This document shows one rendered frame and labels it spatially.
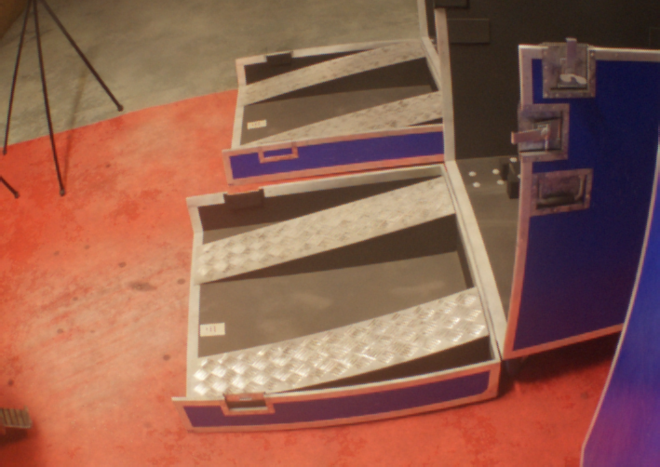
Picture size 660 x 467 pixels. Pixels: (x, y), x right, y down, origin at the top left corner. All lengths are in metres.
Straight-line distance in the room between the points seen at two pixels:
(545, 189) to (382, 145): 1.25
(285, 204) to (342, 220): 0.22
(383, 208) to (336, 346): 0.53
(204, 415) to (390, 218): 0.85
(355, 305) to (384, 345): 0.30
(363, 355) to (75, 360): 0.87
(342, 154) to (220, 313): 0.77
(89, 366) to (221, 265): 0.59
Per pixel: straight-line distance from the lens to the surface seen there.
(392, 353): 1.93
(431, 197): 2.35
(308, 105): 3.18
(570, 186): 1.59
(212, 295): 2.32
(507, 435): 1.89
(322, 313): 2.20
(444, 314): 1.97
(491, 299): 1.99
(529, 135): 1.46
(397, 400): 1.87
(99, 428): 2.04
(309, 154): 2.73
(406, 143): 2.74
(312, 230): 2.38
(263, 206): 2.52
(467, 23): 2.28
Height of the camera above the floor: 1.50
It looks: 35 degrees down
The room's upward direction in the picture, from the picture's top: 6 degrees counter-clockwise
